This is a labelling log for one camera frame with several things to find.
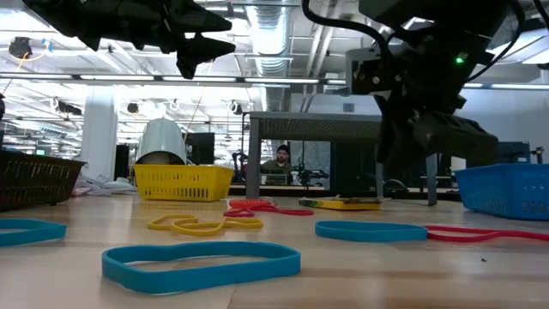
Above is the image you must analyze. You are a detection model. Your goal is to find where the orange coil wristband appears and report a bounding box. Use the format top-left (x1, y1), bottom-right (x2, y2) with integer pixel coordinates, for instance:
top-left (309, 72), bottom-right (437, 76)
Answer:
top-left (228, 197), bottom-right (274, 210)

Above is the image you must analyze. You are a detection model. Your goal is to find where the yellow rubber band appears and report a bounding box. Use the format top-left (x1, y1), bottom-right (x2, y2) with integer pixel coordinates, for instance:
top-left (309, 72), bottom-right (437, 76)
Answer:
top-left (148, 213), bottom-right (264, 238)

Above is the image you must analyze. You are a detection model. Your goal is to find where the yellow plastic basket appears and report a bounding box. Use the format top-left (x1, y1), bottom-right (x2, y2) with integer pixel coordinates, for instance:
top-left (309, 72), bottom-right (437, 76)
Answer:
top-left (131, 163), bottom-right (235, 203)

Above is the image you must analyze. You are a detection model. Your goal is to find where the white column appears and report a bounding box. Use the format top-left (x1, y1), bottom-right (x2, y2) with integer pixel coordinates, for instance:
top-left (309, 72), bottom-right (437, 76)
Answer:
top-left (80, 85), bottom-right (119, 181)

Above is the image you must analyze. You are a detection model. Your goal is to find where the blue rubber band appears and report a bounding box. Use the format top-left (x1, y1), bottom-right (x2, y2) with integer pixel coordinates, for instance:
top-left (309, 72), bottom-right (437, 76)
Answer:
top-left (101, 240), bottom-right (302, 296)
top-left (0, 218), bottom-right (69, 248)
top-left (314, 220), bottom-right (429, 244)

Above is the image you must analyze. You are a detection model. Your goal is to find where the black ceiling cable reel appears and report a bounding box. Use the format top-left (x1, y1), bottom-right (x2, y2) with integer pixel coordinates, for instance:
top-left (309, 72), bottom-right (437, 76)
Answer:
top-left (8, 36), bottom-right (33, 61)

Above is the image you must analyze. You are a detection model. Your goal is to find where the black mesh basket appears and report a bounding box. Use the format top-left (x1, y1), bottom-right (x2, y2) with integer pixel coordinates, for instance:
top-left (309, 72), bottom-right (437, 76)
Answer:
top-left (0, 148), bottom-right (89, 211)

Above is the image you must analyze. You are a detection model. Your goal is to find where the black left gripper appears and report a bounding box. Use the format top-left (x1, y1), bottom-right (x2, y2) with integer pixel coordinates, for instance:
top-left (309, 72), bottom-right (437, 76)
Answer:
top-left (23, 0), bottom-right (237, 81)

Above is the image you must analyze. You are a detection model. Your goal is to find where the person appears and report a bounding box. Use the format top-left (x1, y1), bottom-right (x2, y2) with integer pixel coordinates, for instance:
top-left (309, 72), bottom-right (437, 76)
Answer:
top-left (260, 143), bottom-right (297, 186)

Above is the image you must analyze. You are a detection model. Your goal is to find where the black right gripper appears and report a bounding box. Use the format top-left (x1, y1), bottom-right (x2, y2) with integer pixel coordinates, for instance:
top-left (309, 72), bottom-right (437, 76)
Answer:
top-left (346, 29), bottom-right (501, 173)

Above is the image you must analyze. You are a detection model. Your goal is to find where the grey perforated metal shelf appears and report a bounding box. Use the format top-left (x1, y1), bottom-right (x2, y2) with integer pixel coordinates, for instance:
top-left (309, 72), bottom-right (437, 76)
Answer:
top-left (244, 111), bottom-right (438, 207)

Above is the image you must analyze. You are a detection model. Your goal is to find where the red rubber band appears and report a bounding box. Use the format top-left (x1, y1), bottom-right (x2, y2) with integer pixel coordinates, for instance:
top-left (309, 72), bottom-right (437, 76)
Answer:
top-left (424, 225), bottom-right (549, 244)
top-left (222, 204), bottom-right (315, 218)

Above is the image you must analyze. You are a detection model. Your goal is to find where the yellow green crayon box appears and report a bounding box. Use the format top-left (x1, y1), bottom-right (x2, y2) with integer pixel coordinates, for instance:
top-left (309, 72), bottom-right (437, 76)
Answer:
top-left (298, 196), bottom-right (383, 211)

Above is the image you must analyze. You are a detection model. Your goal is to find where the blue plastic basket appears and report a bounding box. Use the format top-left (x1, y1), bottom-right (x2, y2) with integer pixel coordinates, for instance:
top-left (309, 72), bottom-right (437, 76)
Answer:
top-left (454, 162), bottom-right (549, 221)

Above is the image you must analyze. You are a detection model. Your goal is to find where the wide silver ventilation duct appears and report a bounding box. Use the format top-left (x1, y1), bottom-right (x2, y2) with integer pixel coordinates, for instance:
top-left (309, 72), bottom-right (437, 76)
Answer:
top-left (244, 0), bottom-right (297, 78)

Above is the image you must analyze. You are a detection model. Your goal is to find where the black computer monitor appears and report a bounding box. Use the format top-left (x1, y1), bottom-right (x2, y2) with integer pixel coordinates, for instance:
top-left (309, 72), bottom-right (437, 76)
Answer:
top-left (499, 141), bottom-right (533, 165)
top-left (184, 131), bottom-right (216, 167)

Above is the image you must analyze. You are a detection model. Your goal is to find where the long ceiling light strip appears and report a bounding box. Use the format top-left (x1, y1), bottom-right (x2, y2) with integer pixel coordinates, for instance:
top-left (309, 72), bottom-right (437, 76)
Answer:
top-left (0, 72), bottom-right (348, 85)

